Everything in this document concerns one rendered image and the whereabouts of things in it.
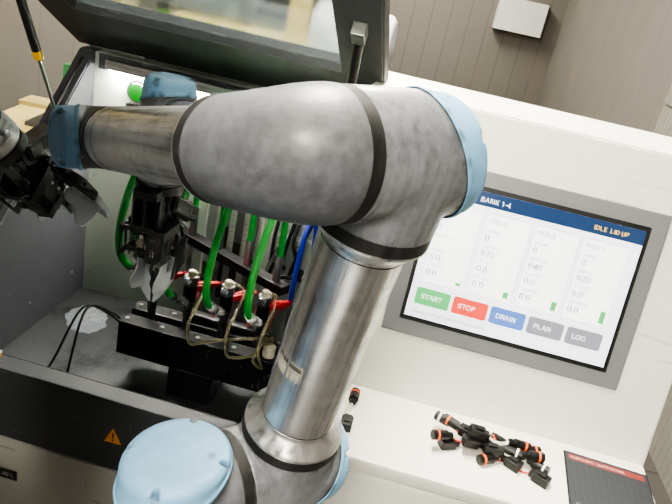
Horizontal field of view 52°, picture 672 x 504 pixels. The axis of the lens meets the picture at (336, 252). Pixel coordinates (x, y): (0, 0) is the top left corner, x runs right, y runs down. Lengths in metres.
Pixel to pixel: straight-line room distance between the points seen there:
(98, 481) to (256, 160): 1.06
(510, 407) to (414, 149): 0.96
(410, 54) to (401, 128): 7.39
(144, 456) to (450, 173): 0.43
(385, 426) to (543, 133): 0.62
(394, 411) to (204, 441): 0.67
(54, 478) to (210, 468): 0.81
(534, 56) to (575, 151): 6.66
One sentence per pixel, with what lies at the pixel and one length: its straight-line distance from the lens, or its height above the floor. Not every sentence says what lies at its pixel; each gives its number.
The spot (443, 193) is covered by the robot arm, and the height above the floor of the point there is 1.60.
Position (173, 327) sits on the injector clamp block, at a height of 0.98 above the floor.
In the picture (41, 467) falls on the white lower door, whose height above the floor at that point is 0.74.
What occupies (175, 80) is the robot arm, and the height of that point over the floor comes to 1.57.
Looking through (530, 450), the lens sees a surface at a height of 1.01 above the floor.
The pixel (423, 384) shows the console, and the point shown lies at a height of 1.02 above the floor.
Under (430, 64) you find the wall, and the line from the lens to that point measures 7.95.
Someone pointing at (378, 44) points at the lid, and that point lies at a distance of 1.24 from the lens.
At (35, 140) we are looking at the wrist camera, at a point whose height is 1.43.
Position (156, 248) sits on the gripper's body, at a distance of 1.04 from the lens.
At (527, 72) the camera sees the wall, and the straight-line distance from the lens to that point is 8.04.
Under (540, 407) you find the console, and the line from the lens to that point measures 1.45.
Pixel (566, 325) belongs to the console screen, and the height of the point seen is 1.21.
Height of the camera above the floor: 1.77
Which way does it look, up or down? 23 degrees down
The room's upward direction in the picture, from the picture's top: 12 degrees clockwise
